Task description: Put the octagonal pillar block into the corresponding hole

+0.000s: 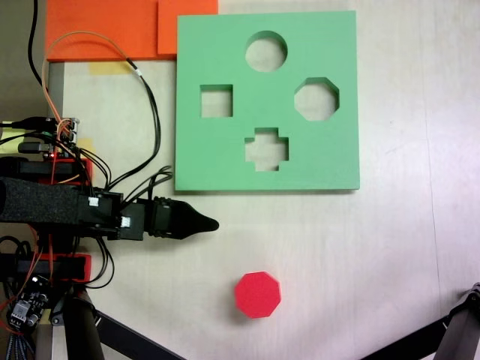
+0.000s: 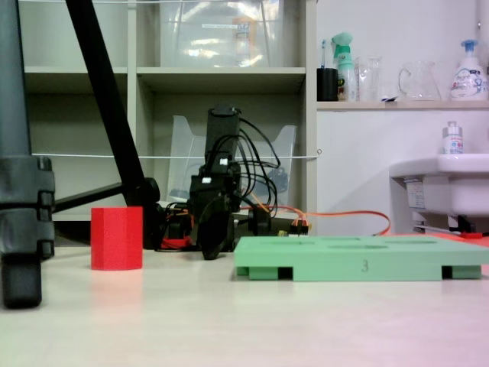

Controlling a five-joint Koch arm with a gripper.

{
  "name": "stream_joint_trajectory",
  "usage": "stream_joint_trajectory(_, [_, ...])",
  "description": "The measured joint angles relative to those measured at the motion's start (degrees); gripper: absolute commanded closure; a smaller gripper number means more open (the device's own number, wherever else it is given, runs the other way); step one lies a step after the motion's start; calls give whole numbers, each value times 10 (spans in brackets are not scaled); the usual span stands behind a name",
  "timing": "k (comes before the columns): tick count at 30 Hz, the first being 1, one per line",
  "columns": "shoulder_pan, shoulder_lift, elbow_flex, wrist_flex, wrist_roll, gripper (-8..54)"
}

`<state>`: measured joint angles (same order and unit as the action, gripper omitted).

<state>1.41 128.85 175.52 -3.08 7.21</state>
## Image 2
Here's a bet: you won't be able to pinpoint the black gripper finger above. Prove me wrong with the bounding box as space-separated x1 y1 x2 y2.
198 195 235 261

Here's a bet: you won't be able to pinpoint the red octagonal pillar block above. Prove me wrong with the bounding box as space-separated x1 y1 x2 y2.
90 206 144 271

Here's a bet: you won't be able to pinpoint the green shape-hole board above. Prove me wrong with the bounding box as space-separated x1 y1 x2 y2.
233 235 489 283

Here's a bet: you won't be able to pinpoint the clear plastic file tray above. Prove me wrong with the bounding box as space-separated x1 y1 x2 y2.
167 115 298 209

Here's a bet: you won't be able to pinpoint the black round clamp knob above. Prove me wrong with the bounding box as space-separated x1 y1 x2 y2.
248 208 272 236

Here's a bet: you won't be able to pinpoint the beige shelf unit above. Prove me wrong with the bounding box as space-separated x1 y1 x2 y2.
17 0 318 238

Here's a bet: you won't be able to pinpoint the black tripod brace bar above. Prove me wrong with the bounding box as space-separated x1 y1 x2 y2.
53 182 125 214

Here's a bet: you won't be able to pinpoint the clear plastic storage box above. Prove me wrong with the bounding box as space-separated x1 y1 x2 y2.
158 0 286 69

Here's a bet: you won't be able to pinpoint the slanted black tripod leg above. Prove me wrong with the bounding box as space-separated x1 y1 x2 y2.
64 0 165 252

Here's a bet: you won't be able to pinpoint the black cup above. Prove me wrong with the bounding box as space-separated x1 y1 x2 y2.
316 67 340 102

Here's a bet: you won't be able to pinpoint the orange labelled packet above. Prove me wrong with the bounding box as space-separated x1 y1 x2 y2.
232 15 257 68

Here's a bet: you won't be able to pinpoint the green spray bottle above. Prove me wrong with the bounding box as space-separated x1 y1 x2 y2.
330 31 358 102

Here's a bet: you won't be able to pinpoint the clear glass beaker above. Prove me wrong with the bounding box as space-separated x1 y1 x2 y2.
355 56 383 102

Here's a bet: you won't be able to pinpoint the thick grey tripod leg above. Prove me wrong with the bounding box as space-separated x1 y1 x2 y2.
0 0 57 310

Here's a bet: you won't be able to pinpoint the pale wooden counter shelf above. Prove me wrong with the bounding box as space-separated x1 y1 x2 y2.
316 100 489 112

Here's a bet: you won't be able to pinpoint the clear glass pitcher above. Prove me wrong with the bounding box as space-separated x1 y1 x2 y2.
397 60 442 102

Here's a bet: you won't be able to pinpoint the small clear sanitiser bottle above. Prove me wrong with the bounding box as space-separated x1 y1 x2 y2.
442 121 465 156

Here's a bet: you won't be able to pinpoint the white sink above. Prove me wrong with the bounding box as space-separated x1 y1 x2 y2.
388 152 489 234

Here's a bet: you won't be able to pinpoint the red mat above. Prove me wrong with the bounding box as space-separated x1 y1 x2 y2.
435 232 489 248

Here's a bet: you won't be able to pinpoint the white foam soap bottle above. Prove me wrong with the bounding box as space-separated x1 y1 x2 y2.
449 39 489 102

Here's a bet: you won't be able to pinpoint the black arm wires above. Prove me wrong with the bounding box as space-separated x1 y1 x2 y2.
213 116 282 209

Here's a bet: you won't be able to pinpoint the black box with wires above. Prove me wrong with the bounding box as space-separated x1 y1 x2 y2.
167 220 191 240

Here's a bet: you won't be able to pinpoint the thin white cord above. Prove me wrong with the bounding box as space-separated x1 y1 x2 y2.
30 149 322 160

